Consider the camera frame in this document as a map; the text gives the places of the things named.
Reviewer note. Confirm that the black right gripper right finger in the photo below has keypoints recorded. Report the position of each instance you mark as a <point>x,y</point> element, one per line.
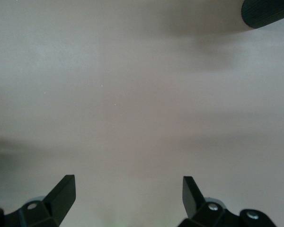
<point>203,215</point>

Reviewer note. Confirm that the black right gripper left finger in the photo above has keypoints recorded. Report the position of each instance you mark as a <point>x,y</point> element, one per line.
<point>49,212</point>

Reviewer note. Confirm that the black ribbed cylinder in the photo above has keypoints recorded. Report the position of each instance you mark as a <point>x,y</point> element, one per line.
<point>265,11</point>

